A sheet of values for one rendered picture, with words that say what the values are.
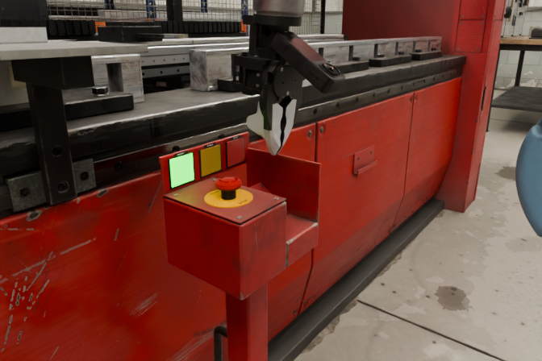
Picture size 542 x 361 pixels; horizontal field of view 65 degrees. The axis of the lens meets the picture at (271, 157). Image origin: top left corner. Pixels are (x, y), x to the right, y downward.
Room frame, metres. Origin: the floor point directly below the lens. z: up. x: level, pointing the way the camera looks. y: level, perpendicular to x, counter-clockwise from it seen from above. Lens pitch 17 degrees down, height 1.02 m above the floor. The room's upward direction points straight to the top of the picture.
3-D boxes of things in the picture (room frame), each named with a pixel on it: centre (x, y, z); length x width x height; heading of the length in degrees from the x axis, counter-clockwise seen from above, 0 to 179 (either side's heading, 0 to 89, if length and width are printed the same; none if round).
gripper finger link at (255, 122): (0.65, 0.01, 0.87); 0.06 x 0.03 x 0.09; 52
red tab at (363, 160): (1.39, -0.33, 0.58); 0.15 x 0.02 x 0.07; 141
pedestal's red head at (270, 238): (0.63, 0.04, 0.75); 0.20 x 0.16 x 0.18; 142
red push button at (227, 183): (0.58, 0.06, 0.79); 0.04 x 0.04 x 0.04
